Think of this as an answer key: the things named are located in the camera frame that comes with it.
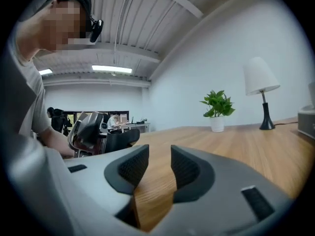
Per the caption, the black head-mounted camera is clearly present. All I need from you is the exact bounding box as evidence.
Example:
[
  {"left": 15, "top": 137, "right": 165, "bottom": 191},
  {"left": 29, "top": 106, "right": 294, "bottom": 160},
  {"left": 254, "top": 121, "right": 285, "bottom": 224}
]
[{"left": 89, "top": 15, "right": 104, "bottom": 43}]

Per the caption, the person's head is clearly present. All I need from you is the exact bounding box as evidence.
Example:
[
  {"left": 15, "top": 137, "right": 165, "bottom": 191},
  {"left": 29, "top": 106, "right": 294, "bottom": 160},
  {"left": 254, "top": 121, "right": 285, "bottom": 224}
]
[{"left": 16, "top": 0, "right": 92, "bottom": 67}]

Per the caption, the person's grey shirt torso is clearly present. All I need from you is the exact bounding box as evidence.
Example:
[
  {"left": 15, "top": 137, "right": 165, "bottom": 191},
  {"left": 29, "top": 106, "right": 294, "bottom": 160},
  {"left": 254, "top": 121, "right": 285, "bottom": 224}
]
[{"left": 6, "top": 39, "right": 53, "bottom": 142}]

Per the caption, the person's left forearm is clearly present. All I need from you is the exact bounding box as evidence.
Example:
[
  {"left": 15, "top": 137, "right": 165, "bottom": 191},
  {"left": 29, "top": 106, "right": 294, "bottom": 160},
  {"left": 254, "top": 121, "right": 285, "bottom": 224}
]
[{"left": 42, "top": 125, "right": 76, "bottom": 158}]

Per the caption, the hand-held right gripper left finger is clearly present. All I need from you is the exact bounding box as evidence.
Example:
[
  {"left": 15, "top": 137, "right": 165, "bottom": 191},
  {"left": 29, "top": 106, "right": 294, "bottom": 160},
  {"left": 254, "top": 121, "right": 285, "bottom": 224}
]
[{"left": 63, "top": 144, "right": 150, "bottom": 223}]

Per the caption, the grey desktop appliance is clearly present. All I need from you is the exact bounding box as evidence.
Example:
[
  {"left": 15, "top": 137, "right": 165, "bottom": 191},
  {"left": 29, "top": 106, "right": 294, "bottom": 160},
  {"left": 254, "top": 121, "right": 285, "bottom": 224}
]
[{"left": 297, "top": 82, "right": 315, "bottom": 141}]

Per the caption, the black lamp cable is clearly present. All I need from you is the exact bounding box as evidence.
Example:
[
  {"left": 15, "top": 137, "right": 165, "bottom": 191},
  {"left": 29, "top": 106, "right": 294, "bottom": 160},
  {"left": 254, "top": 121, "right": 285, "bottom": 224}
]
[{"left": 273, "top": 120, "right": 299, "bottom": 127}]

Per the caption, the long ceiling light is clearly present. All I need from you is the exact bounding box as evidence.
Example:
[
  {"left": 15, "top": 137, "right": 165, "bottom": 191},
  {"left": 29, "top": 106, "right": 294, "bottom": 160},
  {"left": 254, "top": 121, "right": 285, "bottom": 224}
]
[{"left": 91, "top": 64, "right": 133, "bottom": 74}]

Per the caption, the white shade black base lamp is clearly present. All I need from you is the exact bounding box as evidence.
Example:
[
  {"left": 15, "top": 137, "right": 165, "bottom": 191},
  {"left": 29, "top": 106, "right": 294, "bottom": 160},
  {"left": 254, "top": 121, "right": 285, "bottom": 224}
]
[{"left": 243, "top": 56, "right": 281, "bottom": 130}]

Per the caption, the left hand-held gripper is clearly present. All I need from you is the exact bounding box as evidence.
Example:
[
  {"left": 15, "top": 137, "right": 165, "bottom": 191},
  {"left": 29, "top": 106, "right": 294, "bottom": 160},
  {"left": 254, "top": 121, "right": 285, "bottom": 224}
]
[{"left": 67, "top": 111, "right": 141, "bottom": 157}]

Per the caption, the green plant in white pot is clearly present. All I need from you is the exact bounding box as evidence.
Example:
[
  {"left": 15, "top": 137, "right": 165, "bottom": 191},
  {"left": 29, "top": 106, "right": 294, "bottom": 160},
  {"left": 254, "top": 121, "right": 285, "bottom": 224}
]
[{"left": 199, "top": 89, "right": 236, "bottom": 133}]

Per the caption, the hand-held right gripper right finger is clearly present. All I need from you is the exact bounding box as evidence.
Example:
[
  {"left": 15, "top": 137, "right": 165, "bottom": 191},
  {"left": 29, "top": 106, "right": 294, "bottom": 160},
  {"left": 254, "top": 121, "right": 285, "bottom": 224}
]
[{"left": 147, "top": 145, "right": 295, "bottom": 233}]

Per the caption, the white background desk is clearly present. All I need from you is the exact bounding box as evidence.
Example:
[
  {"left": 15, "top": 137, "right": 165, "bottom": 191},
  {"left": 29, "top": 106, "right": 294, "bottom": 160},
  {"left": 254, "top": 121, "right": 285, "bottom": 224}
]
[{"left": 117, "top": 121, "right": 151, "bottom": 133}]

